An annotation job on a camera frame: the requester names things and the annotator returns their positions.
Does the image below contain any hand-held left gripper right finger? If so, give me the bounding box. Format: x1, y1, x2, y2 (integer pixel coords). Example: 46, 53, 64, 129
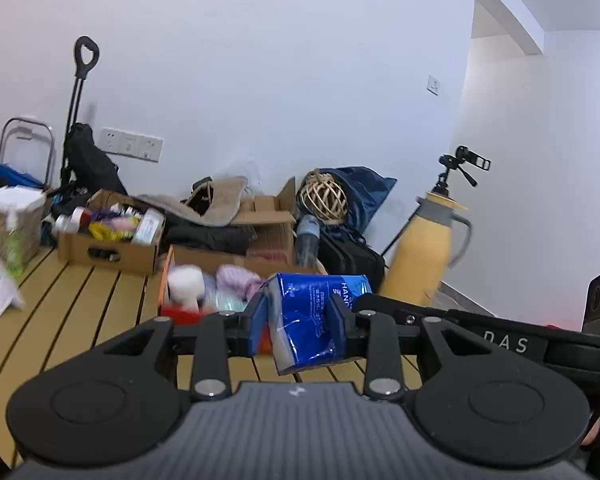
328, 291, 548, 404

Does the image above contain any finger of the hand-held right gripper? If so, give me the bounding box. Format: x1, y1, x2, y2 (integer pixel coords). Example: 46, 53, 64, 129
353, 293, 462, 329

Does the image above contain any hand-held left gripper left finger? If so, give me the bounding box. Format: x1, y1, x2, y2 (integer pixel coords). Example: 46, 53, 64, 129
92, 291, 272, 402

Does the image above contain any blue tissue packet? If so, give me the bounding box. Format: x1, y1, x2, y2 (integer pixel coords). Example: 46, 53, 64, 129
264, 273, 374, 376

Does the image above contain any lavender fluffy towel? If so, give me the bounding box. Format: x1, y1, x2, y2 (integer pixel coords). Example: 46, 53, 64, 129
214, 264, 267, 302

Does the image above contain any red cardboard box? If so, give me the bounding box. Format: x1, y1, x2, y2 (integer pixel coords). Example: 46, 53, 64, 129
157, 244, 329, 357

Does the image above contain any yellow thermos jug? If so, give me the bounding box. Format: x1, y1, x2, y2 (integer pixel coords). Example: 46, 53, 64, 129
376, 190, 474, 312

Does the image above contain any black bag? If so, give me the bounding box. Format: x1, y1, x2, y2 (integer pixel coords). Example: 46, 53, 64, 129
316, 231, 387, 294

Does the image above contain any blue water bottle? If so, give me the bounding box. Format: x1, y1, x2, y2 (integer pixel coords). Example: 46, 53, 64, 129
294, 213, 323, 268

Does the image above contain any open brown cardboard box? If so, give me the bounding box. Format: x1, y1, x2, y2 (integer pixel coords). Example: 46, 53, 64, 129
231, 176, 299, 264

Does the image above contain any black jacket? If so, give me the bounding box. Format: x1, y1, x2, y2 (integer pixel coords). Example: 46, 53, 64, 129
164, 221, 259, 257

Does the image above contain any rattan ball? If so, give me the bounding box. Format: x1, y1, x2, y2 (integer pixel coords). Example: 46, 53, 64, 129
299, 171, 349, 223

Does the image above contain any brown cardboard tray box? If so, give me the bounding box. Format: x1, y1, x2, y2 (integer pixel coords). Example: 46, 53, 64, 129
56, 189, 169, 276

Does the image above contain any yellow packet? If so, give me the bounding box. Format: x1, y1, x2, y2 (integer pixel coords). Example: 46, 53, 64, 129
88, 219, 127, 242

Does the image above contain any white bottle red cap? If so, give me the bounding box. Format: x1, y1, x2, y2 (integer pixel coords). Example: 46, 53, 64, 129
54, 206, 94, 234

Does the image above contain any black hand cart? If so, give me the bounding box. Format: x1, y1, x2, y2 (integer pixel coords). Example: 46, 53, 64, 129
59, 35, 129, 202

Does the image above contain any clear storage container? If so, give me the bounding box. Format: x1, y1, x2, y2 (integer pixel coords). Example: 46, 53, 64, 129
0, 186, 49, 269

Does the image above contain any green spray bottle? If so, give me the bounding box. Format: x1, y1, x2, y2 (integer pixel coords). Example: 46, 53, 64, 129
1, 206, 27, 277

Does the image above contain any blue cloth bag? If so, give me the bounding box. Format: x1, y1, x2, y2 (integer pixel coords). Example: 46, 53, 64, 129
0, 163, 47, 192

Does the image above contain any black tripod with camera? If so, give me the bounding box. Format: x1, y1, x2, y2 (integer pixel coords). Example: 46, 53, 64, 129
431, 145, 493, 202

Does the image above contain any white wall socket strip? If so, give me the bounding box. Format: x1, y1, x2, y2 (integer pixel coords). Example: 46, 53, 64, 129
98, 126, 164, 163

